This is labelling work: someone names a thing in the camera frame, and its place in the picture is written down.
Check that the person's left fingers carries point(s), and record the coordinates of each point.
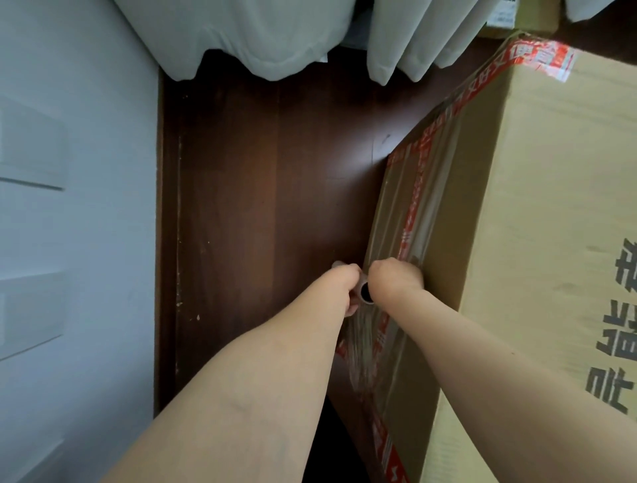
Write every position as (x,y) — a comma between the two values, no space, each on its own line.
(352,298)

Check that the white curtain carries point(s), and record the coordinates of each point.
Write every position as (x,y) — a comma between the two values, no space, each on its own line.
(308,35)

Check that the clear packing tape roll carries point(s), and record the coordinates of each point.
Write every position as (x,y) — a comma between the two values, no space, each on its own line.
(365,291)

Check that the person's right hand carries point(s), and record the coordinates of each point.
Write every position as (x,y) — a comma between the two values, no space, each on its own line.
(395,279)

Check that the person's left forearm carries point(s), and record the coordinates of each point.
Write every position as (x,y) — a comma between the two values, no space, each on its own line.
(239,393)

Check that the small cardboard box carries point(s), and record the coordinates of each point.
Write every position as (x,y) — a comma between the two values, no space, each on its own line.
(517,17)

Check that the person's left hand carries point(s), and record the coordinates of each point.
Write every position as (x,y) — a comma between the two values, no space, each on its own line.
(343,282)

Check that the person's right forearm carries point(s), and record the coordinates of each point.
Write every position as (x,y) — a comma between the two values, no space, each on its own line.
(502,393)

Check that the large taped cardboard box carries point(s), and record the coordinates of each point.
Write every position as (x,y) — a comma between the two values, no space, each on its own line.
(502,258)

